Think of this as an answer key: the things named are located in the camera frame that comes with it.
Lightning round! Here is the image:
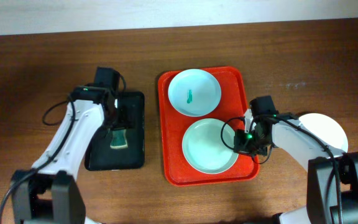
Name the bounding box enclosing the red plastic tray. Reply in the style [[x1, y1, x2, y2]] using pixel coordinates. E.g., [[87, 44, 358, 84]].
[[158, 66, 260, 187]]

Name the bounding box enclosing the black rectangular tray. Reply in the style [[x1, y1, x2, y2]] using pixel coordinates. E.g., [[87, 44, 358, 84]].
[[85, 91, 145, 171]]

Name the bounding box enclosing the light green plate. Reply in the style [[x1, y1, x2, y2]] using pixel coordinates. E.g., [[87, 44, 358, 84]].
[[181, 118, 239, 174]]

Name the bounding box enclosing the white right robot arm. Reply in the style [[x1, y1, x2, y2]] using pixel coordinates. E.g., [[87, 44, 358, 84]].
[[233, 114, 358, 223]]

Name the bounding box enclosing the white plate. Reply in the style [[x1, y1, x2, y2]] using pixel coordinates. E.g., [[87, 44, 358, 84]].
[[299, 113, 348, 152]]

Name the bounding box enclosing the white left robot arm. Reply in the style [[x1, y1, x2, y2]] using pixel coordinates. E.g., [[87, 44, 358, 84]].
[[6, 84, 119, 223]]

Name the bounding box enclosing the light blue plate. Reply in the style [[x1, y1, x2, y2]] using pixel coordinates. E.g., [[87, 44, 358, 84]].
[[168, 69, 222, 117]]

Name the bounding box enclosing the green yellow sponge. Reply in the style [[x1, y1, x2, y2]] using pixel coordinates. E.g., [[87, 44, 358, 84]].
[[110, 129, 128, 149]]

